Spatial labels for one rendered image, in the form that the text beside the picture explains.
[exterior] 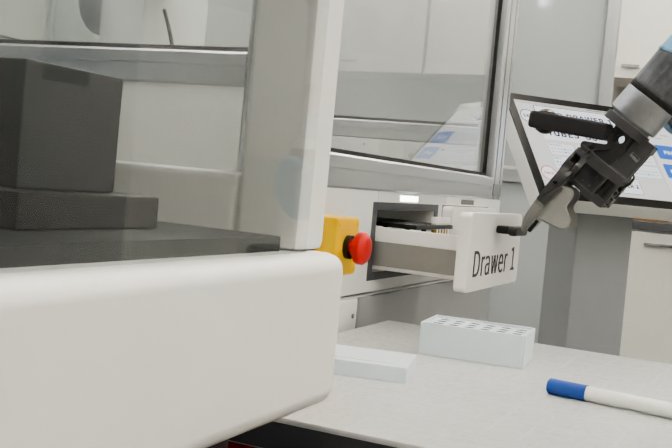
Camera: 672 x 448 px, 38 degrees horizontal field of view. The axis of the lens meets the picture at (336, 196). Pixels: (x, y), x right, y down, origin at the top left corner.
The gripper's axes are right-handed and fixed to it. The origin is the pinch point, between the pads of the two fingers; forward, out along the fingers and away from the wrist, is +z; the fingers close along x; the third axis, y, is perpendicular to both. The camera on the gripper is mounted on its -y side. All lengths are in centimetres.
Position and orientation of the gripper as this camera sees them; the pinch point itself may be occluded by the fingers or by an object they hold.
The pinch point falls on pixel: (527, 221)
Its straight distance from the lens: 146.7
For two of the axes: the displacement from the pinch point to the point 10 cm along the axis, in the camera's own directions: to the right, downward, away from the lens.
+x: 4.1, 0.2, 9.1
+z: -6.0, 7.6, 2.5
